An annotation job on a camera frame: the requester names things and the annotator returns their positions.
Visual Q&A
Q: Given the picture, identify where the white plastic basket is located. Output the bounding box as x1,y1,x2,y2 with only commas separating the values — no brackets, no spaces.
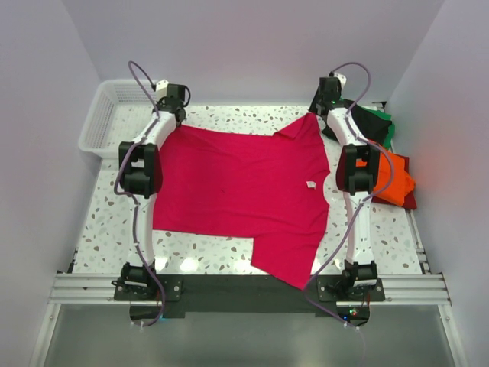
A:
78,80,153,159

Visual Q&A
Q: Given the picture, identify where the crimson pink t shirt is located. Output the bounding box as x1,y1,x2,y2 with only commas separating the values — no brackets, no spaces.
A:
153,113,330,289

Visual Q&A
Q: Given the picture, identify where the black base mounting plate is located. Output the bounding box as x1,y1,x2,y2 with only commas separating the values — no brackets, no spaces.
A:
112,274,386,325

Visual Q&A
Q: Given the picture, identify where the aluminium frame rail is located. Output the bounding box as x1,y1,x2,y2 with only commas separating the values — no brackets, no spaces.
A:
48,274,452,306

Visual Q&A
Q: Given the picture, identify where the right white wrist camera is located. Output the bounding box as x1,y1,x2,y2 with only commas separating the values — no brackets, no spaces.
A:
329,72,347,89

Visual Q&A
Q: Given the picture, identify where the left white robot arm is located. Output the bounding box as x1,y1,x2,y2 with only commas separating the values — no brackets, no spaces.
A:
113,80,191,300

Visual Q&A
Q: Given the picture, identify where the folded black t shirt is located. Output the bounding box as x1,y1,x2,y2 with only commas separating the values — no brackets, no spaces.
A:
321,99,393,145

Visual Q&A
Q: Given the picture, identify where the folded orange t shirt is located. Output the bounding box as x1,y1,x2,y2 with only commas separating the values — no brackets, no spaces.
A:
355,139,416,206

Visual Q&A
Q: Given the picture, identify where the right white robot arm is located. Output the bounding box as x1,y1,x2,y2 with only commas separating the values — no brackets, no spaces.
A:
311,72,380,300

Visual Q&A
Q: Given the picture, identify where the folded green t shirt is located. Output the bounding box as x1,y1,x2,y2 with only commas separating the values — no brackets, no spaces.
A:
361,107,395,151

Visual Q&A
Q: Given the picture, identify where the folded dark red t shirt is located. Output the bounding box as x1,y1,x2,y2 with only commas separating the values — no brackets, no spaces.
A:
372,154,418,210

